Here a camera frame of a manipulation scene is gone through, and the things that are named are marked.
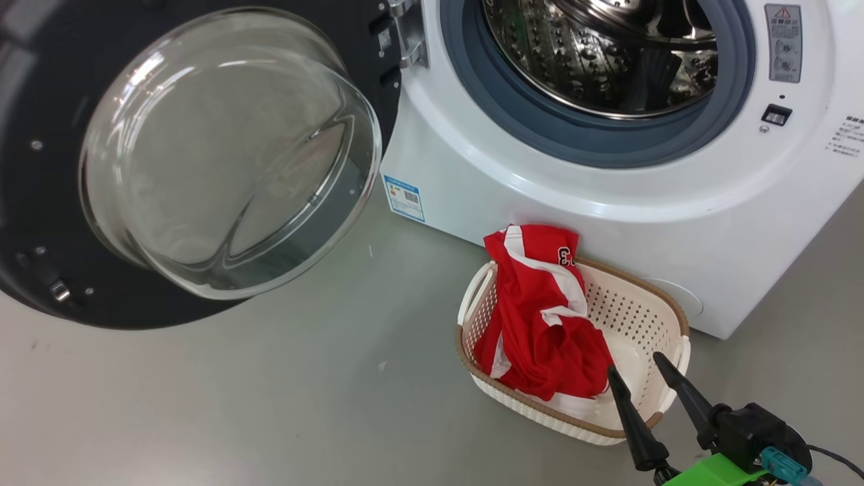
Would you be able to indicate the grey warning sticker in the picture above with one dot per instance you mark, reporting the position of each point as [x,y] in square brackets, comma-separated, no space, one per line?
[784,44]

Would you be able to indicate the cream laundry basket brown rim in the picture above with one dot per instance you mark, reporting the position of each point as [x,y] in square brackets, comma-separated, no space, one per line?
[634,317]

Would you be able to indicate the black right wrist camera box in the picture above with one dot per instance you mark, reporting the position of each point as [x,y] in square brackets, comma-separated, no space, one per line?
[763,428]

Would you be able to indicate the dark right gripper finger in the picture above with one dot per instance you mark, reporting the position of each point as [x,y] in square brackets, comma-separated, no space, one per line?
[638,425]
[688,398]

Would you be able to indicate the round white filter cover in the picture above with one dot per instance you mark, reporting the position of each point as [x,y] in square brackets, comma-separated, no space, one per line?
[682,297]

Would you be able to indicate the blue energy label sticker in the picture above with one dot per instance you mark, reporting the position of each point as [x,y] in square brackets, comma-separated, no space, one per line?
[403,198]

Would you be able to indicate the white front-load washing machine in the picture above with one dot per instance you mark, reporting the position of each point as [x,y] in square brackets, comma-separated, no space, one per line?
[607,196]

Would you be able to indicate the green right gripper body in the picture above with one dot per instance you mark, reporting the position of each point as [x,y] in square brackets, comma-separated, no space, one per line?
[715,472]

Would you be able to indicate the perforated stainless steel drum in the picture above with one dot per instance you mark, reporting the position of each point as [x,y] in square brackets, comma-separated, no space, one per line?
[574,61]

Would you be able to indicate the chrome door hinge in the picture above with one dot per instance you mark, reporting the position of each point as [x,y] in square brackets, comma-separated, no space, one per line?
[410,37]

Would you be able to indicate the grey rubber door seal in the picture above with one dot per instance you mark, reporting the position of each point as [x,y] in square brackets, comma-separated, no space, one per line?
[486,101]

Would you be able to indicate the black door latch socket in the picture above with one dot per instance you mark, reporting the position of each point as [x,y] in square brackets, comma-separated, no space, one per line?
[776,115]

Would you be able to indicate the red and white sports jersey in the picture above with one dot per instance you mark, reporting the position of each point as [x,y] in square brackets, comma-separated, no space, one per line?
[533,317]

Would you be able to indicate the dark round glass washer door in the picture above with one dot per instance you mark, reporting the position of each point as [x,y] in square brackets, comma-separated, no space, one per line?
[40,169]

